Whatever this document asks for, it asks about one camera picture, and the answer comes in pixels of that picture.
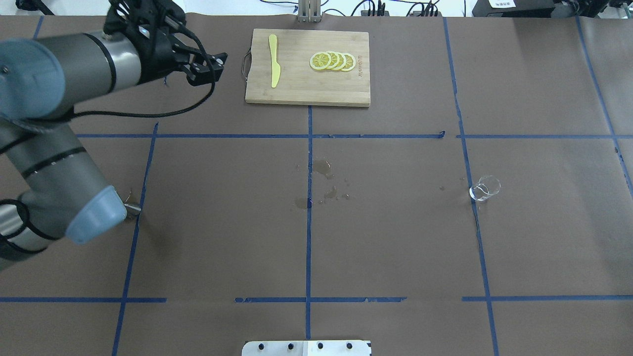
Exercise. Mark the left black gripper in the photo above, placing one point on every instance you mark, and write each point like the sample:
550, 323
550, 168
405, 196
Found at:
157, 51

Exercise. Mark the steel double jigger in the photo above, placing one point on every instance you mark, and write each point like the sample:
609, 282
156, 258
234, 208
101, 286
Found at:
133, 210

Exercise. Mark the clear glass measuring cup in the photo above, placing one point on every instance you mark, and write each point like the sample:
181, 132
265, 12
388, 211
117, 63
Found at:
486, 187

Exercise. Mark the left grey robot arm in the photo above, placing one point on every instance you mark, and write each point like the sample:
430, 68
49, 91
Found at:
41, 82

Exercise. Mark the yellow plastic knife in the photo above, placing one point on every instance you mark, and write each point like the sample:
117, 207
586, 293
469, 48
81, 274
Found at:
275, 65

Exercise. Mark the bamboo cutting board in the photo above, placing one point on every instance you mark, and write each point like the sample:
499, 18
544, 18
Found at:
299, 83

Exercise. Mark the lemon slice rightmost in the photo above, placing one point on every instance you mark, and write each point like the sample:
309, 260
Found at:
320, 60

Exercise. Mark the black box with label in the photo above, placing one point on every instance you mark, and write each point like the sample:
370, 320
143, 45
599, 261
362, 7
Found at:
514, 8

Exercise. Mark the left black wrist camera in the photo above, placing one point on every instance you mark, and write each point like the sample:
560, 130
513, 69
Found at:
149, 14

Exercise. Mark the aluminium frame post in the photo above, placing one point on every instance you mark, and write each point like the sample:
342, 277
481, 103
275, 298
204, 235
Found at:
309, 11

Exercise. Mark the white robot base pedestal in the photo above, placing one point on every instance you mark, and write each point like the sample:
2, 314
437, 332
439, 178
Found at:
308, 348

